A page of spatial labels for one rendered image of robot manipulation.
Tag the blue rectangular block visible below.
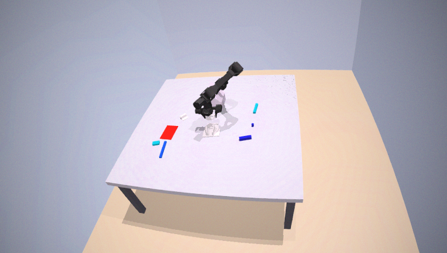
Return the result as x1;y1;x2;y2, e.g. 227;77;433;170
239;135;252;141

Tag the red flat plate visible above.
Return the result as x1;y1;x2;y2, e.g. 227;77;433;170
160;125;178;140

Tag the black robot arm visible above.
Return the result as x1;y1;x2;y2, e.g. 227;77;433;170
193;61;243;116

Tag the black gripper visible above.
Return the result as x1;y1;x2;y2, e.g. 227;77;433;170
195;101;222;118

